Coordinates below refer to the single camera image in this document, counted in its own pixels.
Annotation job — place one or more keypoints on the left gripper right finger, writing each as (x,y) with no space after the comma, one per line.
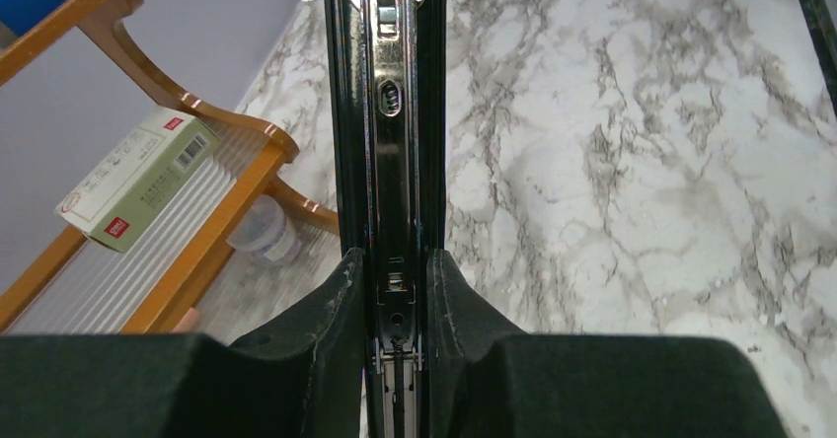
(489,378)

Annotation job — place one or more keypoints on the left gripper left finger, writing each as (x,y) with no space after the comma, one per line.
(298,375)

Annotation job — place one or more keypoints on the black stapler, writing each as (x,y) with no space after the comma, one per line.
(388,87)

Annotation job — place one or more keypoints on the white green staples carton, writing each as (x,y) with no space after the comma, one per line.
(124,194)

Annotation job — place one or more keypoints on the clear plastic jar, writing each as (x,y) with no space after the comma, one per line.
(266,234)

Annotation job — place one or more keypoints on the orange wooden shelf rack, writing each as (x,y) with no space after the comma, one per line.
(65,283)

